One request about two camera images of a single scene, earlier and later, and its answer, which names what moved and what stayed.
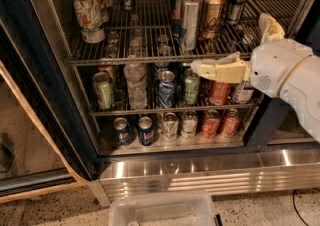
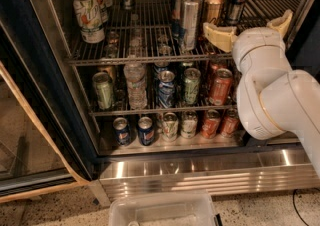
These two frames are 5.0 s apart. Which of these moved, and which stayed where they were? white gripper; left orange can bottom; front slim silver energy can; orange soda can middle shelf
Moved: white gripper
Stayed: orange soda can middle shelf; left orange can bottom; front slim silver energy can
